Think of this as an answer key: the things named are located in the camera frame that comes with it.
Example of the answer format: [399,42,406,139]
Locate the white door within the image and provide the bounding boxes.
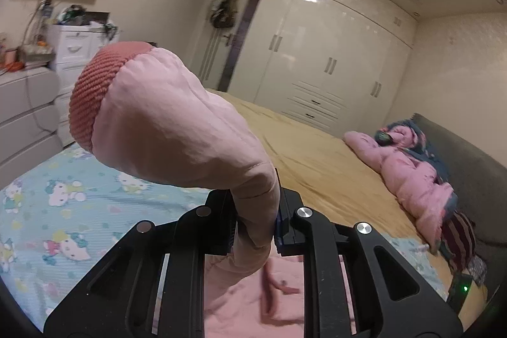
[197,0,258,93]

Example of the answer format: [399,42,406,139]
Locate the pink quilted jacket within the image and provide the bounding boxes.
[68,41,353,338]

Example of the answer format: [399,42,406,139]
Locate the grey headboard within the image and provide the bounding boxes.
[410,112,507,283]

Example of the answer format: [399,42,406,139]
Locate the black device with green light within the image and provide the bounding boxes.
[447,272,488,319]

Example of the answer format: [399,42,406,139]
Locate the pile of small household items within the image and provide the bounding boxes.
[55,4,119,35]

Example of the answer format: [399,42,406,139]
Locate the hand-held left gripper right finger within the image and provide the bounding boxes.
[275,169,464,338]

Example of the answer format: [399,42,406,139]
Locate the grey white dresser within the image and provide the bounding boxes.
[0,67,64,178]

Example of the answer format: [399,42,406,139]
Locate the white drawer cabinet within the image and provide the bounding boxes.
[48,22,121,149]

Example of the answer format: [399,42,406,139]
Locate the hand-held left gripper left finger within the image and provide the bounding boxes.
[43,189,239,338]

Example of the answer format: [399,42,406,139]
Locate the tan blanket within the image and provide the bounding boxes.
[204,86,488,299]

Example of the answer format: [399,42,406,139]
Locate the blue cartoon print sheet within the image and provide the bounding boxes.
[0,146,450,333]

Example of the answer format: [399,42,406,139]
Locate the dark bags hanging on door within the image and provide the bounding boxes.
[209,0,242,29]

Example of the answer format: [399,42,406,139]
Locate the white wardrobe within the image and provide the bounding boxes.
[206,0,418,133]

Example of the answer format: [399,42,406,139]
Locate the pink floral quilt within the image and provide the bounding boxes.
[343,114,460,255]

